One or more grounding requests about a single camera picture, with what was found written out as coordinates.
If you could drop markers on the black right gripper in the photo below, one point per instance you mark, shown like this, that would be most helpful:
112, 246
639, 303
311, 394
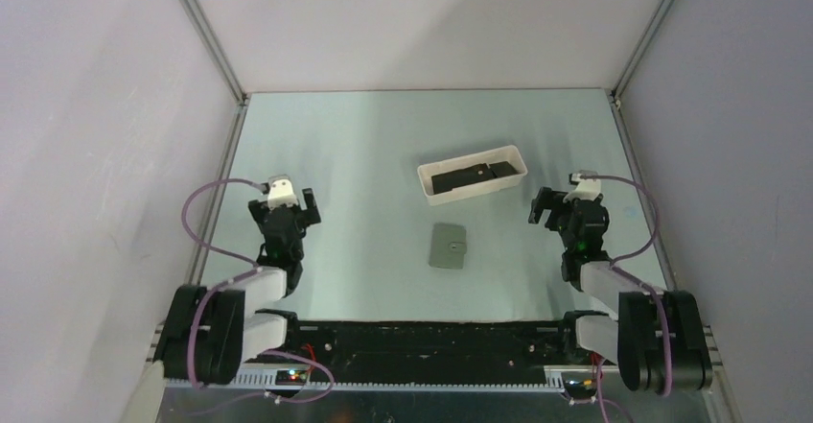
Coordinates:
543, 199

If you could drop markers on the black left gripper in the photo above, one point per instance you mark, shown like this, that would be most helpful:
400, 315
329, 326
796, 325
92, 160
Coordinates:
257, 208

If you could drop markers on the white plastic bin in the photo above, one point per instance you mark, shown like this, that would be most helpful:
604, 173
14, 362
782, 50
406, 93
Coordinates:
508, 153

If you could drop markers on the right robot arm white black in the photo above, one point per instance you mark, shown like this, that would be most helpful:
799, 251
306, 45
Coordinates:
655, 337

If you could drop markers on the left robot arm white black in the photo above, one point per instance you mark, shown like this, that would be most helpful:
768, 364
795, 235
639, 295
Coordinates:
210, 332

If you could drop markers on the black credit card in bin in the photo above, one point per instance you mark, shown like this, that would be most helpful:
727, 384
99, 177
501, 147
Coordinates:
445, 182

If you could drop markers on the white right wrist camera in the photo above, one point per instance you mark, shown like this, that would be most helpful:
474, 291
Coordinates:
586, 186

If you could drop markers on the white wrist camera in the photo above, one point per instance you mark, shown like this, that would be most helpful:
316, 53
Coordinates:
280, 192
586, 186

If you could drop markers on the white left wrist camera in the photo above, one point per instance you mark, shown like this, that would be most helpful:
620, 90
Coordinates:
280, 192

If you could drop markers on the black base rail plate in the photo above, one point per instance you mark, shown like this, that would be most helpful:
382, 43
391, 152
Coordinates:
434, 353

